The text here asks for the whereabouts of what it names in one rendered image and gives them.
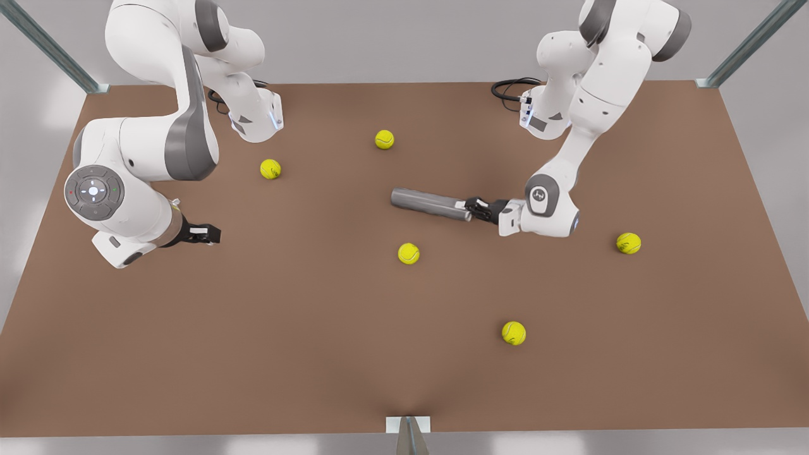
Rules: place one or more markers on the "grey tennis ball tube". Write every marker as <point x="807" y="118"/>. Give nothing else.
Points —
<point x="426" y="203"/>

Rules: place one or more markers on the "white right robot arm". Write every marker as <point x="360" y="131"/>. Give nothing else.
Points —
<point x="145" y="136"/>

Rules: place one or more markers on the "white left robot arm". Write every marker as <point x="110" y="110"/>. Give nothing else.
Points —
<point x="600" y="88"/>

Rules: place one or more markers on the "yellow tennis ball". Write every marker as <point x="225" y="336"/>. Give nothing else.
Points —
<point x="409" y="253"/>
<point x="629" y="243"/>
<point x="270" y="169"/>
<point x="384" y="139"/>
<point x="514" y="333"/>

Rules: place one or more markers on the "silver frame post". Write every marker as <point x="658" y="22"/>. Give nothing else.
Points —
<point x="50" y="47"/>
<point x="411" y="436"/>
<point x="749" y="44"/>

